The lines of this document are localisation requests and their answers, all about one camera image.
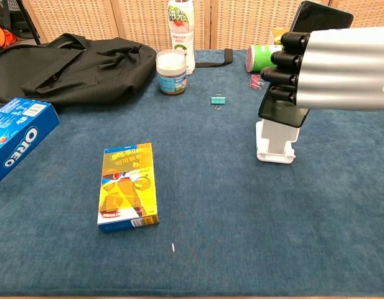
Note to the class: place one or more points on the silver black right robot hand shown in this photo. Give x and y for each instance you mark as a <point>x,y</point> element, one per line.
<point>341,68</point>

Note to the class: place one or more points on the black smartphone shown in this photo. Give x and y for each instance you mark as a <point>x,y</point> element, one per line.
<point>319,15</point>

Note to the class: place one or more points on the white phone stand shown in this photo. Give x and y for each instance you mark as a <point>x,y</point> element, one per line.
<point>277,140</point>

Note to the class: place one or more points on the green chips can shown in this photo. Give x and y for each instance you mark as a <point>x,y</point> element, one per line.
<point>260,57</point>

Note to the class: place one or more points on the pink binder clip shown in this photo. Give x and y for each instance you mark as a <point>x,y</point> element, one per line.
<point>254,81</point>

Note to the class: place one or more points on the wooden woven screen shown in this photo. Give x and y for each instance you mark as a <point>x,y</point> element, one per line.
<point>241,21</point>

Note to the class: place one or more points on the green binder clip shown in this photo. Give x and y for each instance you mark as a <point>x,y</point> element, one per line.
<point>218,100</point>

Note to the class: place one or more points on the white drink bottle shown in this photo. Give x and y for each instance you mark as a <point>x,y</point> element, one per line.
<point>180,31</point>

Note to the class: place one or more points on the brown spread jar white lid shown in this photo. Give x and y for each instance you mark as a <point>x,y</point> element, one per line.
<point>171,73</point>

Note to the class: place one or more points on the blue table cloth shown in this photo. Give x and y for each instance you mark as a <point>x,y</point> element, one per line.
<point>210,202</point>

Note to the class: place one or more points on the yellow snack box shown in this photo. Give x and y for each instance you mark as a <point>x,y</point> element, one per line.
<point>128,187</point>

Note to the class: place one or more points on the small white scrap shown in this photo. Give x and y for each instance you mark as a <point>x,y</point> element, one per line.
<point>172,247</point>

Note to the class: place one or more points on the black backpack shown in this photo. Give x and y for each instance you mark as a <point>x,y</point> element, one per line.
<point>73,68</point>

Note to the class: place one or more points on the blue Oreo box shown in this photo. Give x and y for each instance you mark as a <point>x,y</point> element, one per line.
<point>17,134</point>

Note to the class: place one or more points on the orange object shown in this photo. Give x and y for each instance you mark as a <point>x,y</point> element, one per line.
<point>2,35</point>

